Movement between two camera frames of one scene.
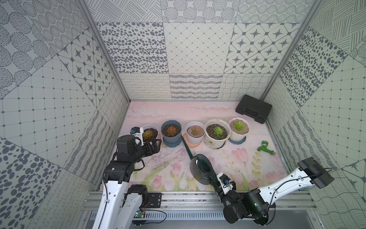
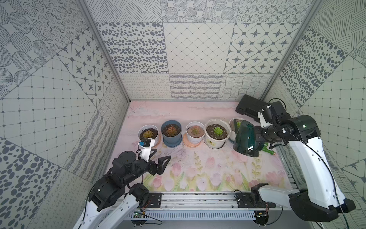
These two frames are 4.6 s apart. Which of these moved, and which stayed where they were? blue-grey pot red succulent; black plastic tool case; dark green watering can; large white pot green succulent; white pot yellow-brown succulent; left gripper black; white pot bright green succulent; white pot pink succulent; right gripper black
Moved: dark green watering can; left gripper black; right gripper black
Stayed: blue-grey pot red succulent; large white pot green succulent; white pot yellow-brown succulent; black plastic tool case; white pot bright green succulent; white pot pink succulent
